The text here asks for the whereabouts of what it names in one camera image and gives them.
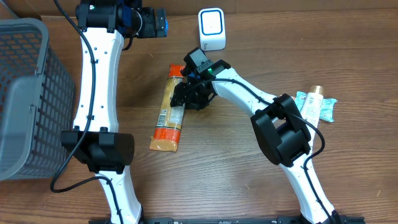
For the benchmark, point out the white barcode scanner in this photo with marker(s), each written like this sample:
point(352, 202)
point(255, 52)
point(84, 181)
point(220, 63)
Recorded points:
point(212, 30)

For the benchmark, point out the teal wipes packet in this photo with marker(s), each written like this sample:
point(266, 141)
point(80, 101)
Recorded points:
point(326, 109)

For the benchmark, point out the grey plastic basket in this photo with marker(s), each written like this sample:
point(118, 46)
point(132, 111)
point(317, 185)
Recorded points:
point(37, 97)

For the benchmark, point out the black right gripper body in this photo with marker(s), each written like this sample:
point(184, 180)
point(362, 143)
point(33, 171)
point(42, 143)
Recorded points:
point(198, 96)

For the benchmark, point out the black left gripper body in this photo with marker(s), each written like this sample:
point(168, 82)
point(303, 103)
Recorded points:
point(150, 26)

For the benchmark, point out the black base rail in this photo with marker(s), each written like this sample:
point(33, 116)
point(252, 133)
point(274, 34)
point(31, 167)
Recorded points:
point(279, 220)

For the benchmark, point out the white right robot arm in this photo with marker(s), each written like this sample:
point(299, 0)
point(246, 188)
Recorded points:
point(283, 135)

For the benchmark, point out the white tube gold cap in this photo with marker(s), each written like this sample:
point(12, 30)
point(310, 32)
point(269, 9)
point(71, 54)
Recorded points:
point(312, 105)

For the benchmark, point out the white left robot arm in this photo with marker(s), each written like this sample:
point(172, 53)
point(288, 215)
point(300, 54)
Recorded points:
point(95, 140)

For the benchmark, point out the red spaghetti packet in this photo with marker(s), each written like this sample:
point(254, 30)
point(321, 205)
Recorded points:
point(168, 128)

